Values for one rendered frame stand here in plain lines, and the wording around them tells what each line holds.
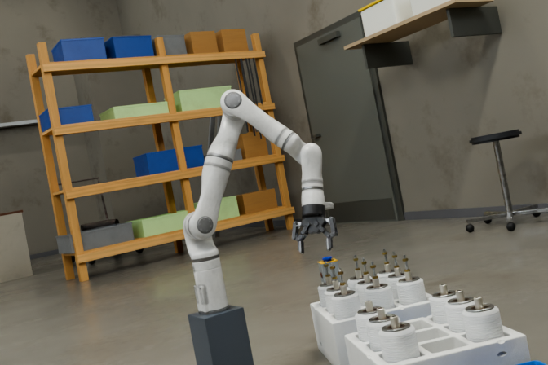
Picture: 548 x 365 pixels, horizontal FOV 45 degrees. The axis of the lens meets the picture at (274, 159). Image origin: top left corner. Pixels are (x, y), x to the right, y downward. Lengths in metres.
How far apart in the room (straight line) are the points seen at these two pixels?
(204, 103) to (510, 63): 3.50
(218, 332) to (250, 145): 5.78
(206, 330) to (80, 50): 5.32
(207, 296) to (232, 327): 0.13
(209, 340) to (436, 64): 4.43
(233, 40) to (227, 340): 6.12
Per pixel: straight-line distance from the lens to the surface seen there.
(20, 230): 8.87
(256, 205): 7.77
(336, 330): 2.25
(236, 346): 2.17
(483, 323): 1.83
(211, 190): 2.13
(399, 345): 1.76
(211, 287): 2.14
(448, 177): 6.18
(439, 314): 2.06
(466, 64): 5.90
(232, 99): 2.18
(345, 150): 7.19
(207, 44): 7.79
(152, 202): 11.91
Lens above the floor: 0.71
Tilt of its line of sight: 1 degrees up
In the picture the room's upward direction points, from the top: 11 degrees counter-clockwise
